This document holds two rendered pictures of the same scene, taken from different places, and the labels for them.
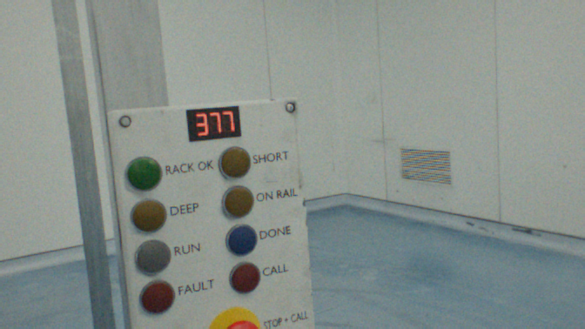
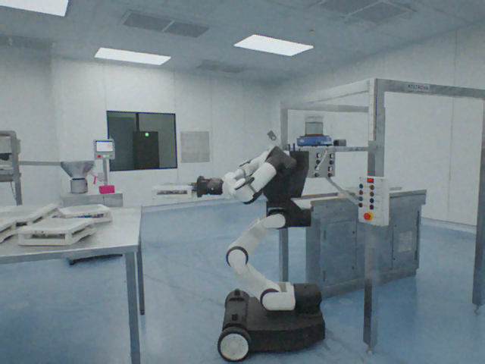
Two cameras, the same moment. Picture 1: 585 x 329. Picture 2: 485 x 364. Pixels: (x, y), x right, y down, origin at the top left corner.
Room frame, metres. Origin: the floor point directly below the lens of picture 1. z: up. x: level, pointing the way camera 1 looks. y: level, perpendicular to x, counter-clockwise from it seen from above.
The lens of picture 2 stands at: (-0.26, -1.75, 1.24)
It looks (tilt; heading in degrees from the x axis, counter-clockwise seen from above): 6 degrees down; 88
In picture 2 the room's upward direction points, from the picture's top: 1 degrees counter-clockwise
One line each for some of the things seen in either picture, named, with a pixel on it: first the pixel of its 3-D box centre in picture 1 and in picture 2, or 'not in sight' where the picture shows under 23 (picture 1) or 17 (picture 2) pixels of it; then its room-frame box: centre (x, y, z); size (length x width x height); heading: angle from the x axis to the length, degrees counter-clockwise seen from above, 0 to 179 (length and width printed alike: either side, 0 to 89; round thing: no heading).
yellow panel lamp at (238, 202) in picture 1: (238, 202); not in sight; (0.47, 0.05, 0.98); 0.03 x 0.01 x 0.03; 114
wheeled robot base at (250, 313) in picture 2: not in sight; (273, 308); (-0.03, 0.38, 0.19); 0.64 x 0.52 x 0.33; 177
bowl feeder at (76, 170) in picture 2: not in sight; (84, 176); (-2.05, 2.30, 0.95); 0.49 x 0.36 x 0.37; 31
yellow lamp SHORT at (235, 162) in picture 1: (235, 163); not in sight; (0.47, 0.05, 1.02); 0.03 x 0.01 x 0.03; 114
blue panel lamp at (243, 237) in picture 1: (242, 240); not in sight; (0.47, 0.05, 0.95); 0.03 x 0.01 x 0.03; 114
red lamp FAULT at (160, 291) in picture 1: (158, 298); not in sight; (0.44, 0.13, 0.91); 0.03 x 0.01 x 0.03; 114
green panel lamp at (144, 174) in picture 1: (144, 174); not in sight; (0.44, 0.13, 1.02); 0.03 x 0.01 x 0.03; 114
